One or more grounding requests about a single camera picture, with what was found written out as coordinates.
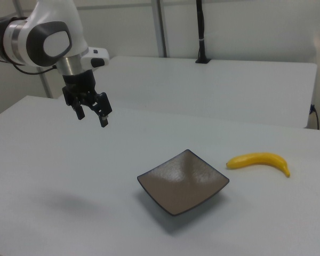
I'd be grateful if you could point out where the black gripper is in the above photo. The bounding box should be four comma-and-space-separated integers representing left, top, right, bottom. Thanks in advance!
62, 69, 113, 129

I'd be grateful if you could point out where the yellow banana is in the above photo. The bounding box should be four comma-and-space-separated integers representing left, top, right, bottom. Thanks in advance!
226, 151, 291, 178

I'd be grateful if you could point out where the square brown ceramic plate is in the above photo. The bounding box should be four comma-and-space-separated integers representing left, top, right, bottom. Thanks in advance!
137, 149, 230, 217

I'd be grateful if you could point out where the white background table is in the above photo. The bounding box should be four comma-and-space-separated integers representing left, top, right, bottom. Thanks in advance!
57, 55, 318, 129

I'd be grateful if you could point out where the black pole with base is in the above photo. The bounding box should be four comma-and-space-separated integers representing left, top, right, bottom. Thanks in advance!
195, 0, 212, 65

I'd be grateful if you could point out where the grey slanted frame post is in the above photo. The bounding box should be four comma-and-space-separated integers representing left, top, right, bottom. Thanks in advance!
38, 71, 54, 99

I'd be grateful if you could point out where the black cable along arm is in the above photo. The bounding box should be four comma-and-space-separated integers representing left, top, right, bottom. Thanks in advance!
0, 18, 57, 75

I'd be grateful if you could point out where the grey vertical frame post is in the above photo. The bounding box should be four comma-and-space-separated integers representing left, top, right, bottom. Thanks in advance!
151, 0, 168, 58

